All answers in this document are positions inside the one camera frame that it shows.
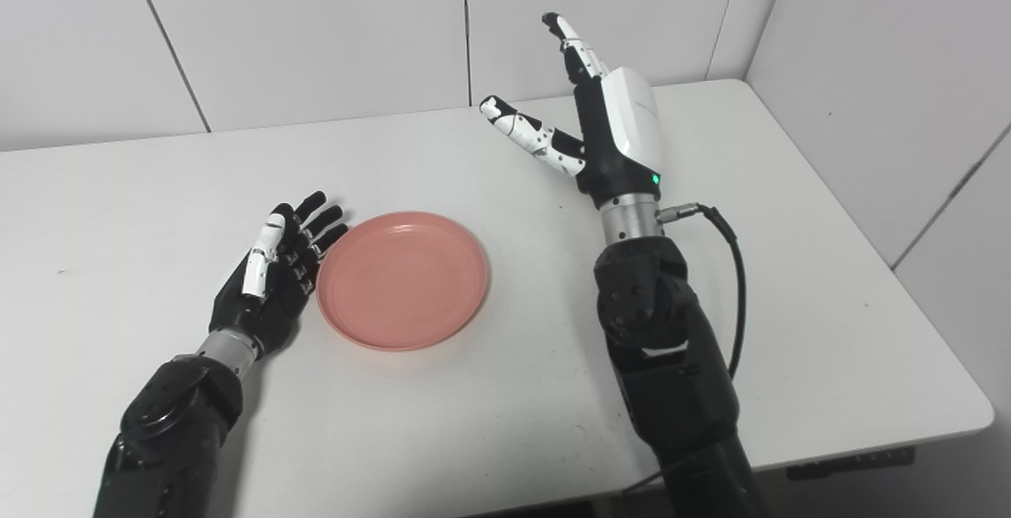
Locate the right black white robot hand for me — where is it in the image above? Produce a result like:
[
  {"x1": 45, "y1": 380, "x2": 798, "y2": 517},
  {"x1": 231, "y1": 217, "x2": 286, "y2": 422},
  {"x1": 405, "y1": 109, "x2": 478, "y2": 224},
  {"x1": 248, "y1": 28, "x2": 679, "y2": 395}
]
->
[{"x1": 479, "y1": 12, "x2": 664, "y2": 208}]

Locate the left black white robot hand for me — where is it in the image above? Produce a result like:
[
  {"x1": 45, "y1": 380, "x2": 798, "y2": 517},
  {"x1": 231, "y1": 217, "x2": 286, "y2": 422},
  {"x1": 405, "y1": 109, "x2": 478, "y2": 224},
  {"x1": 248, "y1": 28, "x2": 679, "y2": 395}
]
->
[{"x1": 209, "y1": 190, "x2": 350, "y2": 359}]

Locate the pink round plate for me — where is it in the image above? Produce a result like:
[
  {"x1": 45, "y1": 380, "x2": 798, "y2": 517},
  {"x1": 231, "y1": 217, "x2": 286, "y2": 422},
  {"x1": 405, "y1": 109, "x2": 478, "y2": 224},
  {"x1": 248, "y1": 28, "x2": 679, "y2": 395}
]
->
[{"x1": 316, "y1": 212, "x2": 490, "y2": 352}]

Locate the black table control panel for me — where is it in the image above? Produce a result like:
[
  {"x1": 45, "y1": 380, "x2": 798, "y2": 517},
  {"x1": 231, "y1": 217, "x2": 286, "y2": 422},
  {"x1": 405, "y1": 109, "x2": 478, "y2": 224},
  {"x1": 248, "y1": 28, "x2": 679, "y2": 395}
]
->
[{"x1": 786, "y1": 445, "x2": 917, "y2": 481}]

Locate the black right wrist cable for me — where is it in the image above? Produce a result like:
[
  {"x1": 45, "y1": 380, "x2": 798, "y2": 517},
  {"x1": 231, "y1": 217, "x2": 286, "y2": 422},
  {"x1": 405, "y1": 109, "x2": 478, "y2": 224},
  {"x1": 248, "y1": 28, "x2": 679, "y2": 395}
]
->
[{"x1": 620, "y1": 202, "x2": 747, "y2": 497}]

